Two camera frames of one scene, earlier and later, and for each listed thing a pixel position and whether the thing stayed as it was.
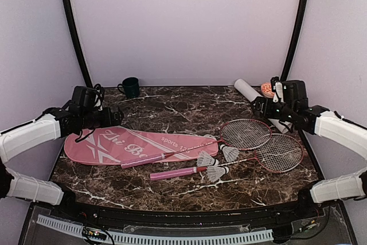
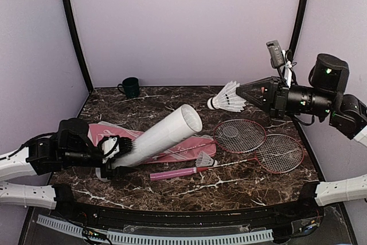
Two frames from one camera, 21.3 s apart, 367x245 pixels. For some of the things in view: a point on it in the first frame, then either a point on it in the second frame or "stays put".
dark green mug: [130, 87] stays put
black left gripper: [108, 121] -> [118, 171]
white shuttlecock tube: [253, 94] -> [181, 123]
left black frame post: [74, 26] stays put
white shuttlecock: [205, 159] stays put
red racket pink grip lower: [281, 153] stays put
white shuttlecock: [230, 153] -> [227, 99]
